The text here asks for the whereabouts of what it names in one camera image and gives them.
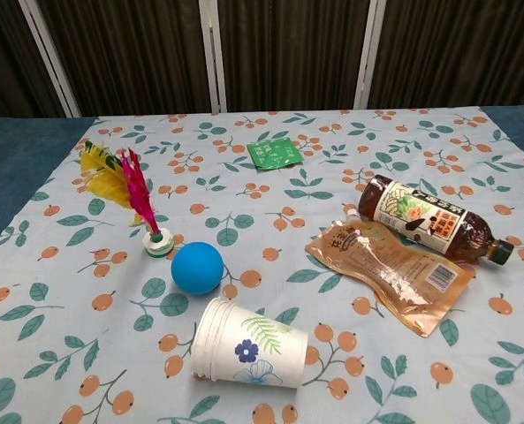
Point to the colourful feather shuttlecock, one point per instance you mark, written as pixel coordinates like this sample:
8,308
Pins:
133,190

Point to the floral print tablecloth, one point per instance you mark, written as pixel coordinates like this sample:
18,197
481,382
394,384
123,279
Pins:
261,207

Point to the blue ball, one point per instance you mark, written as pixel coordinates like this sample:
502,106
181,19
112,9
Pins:
196,267

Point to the green sachet packet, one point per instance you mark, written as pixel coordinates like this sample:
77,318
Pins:
272,152

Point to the white floral paper cup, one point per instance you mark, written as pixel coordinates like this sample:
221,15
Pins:
248,346

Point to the brown snack pouch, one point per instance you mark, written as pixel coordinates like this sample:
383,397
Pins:
389,274

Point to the brown tea bottle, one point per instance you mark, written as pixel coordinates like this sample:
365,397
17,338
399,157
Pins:
420,212

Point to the dark folding screen white frames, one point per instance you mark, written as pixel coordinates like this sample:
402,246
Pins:
288,48

